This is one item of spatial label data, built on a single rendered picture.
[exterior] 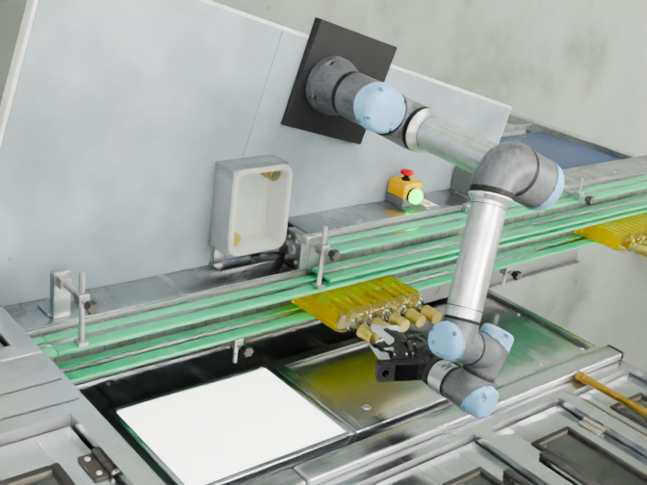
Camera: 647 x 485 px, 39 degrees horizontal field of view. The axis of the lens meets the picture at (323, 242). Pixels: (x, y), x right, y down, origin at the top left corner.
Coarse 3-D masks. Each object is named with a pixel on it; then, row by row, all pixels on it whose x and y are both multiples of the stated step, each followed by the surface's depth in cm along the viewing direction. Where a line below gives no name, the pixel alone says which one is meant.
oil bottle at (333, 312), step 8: (304, 296) 229; (312, 296) 227; (320, 296) 226; (328, 296) 227; (304, 304) 230; (312, 304) 227; (320, 304) 224; (328, 304) 223; (336, 304) 223; (344, 304) 224; (312, 312) 228; (320, 312) 225; (328, 312) 222; (336, 312) 220; (344, 312) 220; (352, 312) 221; (328, 320) 223; (336, 320) 220; (344, 320) 219; (336, 328) 221; (344, 328) 220
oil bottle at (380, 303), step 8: (352, 288) 233; (360, 288) 234; (368, 288) 234; (360, 296) 230; (368, 296) 229; (376, 296) 230; (384, 296) 230; (376, 304) 226; (384, 304) 227; (376, 312) 226; (384, 320) 229
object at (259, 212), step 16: (240, 176) 214; (256, 176) 227; (288, 176) 224; (240, 192) 225; (256, 192) 229; (272, 192) 230; (288, 192) 226; (240, 208) 227; (256, 208) 230; (272, 208) 231; (288, 208) 228; (240, 224) 229; (256, 224) 233; (272, 224) 232; (256, 240) 230; (272, 240) 232
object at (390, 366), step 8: (376, 360) 203; (384, 360) 203; (392, 360) 203; (400, 360) 203; (408, 360) 203; (416, 360) 203; (376, 368) 201; (384, 368) 201; (392, 368) 202; (400, 368) 202; (408, 368) 202; (416, 368) 203; (424, 368) 203; (376, 376) 202; (384, 376) 202; (392, 376) 202; (400, 376) 203; (408, 376) 203; (416, 376) 204
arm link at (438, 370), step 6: (444, 360) 201; (432, 366) 201; (438, 366) 200; (444, 366) 199; (450, 366) 199; (456, 366) 200; (432, 372) 199; (438, 372) 198; (444, 372) 198; (432, 378) 199; (438, 378) 198; (432, 384) 199; (438, 384) 198; (432, 390) 202; (438, 390) 198
